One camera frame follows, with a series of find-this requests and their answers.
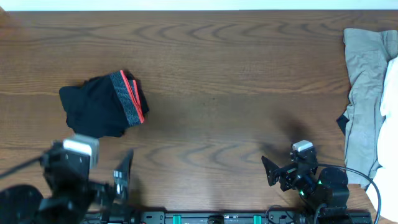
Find beige folded garment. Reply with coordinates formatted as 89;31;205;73
339;28;397;179

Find black leggings with grey waistband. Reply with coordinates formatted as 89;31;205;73
59;70;149;138

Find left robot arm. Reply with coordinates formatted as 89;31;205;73
1;140;135;223

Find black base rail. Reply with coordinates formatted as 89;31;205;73
81;207;373;224

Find black cable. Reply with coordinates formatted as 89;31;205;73
315;163;382;224
0;155;44;181

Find left black cable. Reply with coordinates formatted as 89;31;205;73
0;155;44;181

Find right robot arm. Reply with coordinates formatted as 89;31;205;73
261;146;349;223

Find right black cable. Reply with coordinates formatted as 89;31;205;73
315;163;382;224

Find white garment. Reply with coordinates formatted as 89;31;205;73
373;58;397;222

